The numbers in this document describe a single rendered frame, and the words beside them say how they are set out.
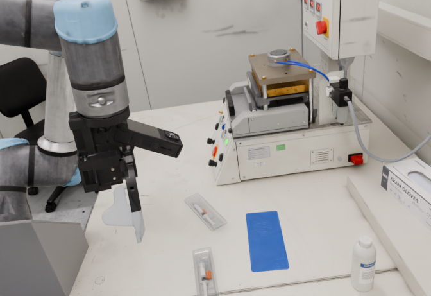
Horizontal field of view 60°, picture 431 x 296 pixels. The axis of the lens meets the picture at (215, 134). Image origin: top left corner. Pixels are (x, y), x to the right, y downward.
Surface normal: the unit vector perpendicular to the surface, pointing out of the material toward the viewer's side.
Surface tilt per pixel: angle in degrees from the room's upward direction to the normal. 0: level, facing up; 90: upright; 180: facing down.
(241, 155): 90
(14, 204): 55
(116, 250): 0
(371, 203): 0
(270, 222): 0
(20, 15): 72
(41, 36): 108
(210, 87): 90
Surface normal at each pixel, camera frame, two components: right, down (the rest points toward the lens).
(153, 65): 0.06, 0.47
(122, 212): 0.22, -0.12
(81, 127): 0.30, 0.43
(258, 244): -0.12, -0.87
